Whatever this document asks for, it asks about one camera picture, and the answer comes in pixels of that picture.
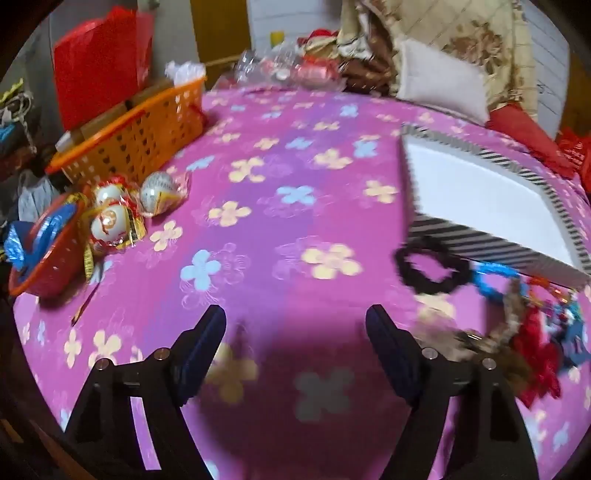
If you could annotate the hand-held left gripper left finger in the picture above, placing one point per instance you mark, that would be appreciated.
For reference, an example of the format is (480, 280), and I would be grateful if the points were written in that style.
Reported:
(203, 353)

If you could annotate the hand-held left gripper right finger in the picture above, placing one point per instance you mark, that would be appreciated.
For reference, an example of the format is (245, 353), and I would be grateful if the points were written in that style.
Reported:
(392, 357)

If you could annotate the black scrunchie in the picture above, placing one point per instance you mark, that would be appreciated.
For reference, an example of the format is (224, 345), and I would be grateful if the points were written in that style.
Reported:
(406, 272)

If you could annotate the leopard print brown bow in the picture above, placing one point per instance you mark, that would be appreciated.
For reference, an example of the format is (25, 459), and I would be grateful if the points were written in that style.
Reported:
(508, 314)

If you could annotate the red satin bow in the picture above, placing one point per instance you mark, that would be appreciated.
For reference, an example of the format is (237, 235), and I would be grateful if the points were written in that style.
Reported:
(535, 360)

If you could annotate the blue hair claw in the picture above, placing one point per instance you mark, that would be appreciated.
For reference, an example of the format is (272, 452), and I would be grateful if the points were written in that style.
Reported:
(572, 332)

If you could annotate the striped white box lid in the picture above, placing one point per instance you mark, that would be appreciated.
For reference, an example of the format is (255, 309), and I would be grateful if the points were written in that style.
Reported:
(485, 194)

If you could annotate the wrapped decorated egg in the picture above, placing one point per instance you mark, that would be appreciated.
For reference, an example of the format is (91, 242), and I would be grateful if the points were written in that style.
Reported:
(159, 190)
(110, 194)
(108, 226)

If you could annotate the small red plastic basket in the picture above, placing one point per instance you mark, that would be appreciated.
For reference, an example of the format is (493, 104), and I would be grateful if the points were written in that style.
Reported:
(51, 270)

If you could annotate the purple floral bedsheet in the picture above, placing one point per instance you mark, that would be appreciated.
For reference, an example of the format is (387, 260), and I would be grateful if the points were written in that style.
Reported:
(277, 161)

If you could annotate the blue foil wrapper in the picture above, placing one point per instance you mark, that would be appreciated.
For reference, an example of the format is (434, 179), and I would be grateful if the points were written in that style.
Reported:
(18, 235)

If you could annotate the orange plastic basket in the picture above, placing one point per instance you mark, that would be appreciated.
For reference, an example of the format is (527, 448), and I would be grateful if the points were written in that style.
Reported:
(138, 138)

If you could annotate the grey plastic bag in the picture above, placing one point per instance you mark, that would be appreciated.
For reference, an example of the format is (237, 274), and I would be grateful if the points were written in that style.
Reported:
(37, 196)

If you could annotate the brown cardboard box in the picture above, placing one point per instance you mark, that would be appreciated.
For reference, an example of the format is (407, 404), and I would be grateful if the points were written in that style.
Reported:
(106, 117)

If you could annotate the red heart cushion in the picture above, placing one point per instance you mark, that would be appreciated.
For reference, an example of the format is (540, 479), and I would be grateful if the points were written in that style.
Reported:
(521, 134)

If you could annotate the red shopping bag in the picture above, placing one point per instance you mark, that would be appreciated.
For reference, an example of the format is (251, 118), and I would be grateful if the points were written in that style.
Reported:
(577, 157)

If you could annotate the white pillow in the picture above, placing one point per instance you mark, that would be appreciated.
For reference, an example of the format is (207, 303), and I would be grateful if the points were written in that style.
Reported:
(438, 83)

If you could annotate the white plastic bag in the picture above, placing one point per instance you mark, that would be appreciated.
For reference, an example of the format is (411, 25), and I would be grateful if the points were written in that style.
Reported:
(184, 73)

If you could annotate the clear plastic bags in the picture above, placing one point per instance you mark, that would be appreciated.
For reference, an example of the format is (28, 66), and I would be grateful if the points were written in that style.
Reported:
(277, 69)

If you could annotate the red paper gift bag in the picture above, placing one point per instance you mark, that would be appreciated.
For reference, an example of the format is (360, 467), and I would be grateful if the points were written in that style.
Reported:
(97, 69)

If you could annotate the red plush toy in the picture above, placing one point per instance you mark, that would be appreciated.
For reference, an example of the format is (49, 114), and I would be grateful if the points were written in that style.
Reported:
(318, 38)

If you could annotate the floral quilt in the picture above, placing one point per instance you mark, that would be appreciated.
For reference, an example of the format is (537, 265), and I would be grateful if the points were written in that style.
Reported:
(461, 32)

